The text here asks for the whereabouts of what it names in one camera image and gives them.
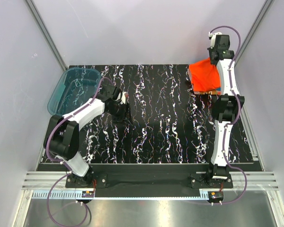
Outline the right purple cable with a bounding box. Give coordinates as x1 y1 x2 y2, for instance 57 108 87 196
208 25 248 205

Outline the left small connector board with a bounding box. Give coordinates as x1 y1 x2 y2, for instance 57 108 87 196
81 190 95 198

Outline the aluminium frame post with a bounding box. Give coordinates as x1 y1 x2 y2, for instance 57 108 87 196
24 0 68 71
234 0 274 65

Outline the right aluminium frame post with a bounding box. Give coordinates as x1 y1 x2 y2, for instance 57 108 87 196
234 0 274 65

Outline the small connector board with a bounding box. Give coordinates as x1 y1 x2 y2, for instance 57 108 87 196
81 190 95 198
208 191 224 201

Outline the folded pink patterned t-shirt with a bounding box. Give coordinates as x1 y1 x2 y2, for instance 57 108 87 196
187 68 221 95

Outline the right small connector board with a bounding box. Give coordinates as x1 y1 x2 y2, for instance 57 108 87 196
208 191 224 201

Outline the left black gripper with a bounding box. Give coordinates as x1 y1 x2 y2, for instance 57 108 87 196
107 102 133 127

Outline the orange t-shirt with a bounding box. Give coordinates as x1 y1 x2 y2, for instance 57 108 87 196
188 58 221 92

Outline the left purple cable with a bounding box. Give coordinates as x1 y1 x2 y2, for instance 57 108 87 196
46 77 114 225

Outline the front aluminium rail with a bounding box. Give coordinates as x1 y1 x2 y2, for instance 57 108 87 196
22 172 278 201

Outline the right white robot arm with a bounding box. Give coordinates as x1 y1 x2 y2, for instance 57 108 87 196
204 32 245 188

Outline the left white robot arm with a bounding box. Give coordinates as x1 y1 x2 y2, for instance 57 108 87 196
43 85 133 187

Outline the teal transparent plastic bin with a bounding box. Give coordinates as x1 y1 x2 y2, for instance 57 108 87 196
47 67 101 116

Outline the purple cable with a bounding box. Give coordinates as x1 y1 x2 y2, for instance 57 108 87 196
46 77 114 225
208 25 248 205

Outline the left aluminium frame post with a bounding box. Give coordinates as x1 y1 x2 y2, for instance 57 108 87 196
24 0 68 71

